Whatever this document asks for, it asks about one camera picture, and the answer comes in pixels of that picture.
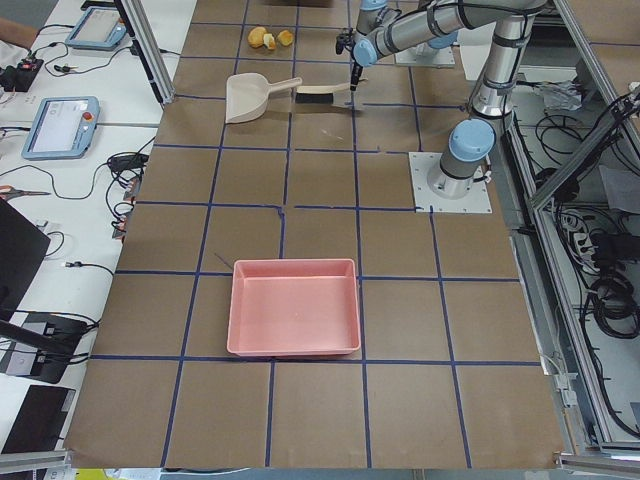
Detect cream hand brush black bristles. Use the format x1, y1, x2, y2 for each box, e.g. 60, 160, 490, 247
295, 82, 351, 104

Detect golden bread chunk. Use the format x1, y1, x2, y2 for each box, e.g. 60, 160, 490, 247
276, 30, 294, 47

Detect torn bread piece white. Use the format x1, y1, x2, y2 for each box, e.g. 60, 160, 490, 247
263, 32, 277, 51

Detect round bread roll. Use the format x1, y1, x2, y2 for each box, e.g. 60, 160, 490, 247
247, 26, 267, 48

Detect beige plastic dustpan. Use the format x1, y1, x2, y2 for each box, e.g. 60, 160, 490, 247
225, 73, 303, 124

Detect person forearm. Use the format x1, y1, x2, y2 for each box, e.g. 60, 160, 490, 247
0, 17, 38, 50

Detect pink plastic bin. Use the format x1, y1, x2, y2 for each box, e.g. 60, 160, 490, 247
226, 259, 361, 357

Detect crumpled white paper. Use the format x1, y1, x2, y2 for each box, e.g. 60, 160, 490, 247
534, 81, 582, 111

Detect black power adapter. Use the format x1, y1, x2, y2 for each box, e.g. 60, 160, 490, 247
107, 153, 149, 172

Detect blue teach pendant far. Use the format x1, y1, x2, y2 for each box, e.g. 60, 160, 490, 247
65, 7, 127, 51

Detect blue teach pendant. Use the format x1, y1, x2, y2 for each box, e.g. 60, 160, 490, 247
21, 96, 101, 160
65, 7, 127, 51

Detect blue teach pendant near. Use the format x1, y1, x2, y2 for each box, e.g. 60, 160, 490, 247
21, 96, 101, 160

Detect black electronics box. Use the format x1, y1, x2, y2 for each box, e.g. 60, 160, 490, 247
1, 58, 44, 93

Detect black monitor stand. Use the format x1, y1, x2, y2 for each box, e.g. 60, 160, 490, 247
1, 200, 89, 384

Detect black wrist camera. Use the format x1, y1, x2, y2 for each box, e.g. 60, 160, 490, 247
335, 28, 354, 55

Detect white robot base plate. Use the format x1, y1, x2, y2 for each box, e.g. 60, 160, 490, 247
408, 152, 492, 214

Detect aluminium frame post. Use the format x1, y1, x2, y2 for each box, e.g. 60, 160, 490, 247
114, 0, 175, 107

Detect black cable bundle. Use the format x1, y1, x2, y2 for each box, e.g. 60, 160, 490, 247
579, 269, 640, 341

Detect orange handled scissors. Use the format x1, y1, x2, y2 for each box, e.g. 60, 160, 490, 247
0, 185, 50, 201

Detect aluminium frame rail right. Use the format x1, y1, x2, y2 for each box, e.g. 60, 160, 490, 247
529, 0, 640, 456

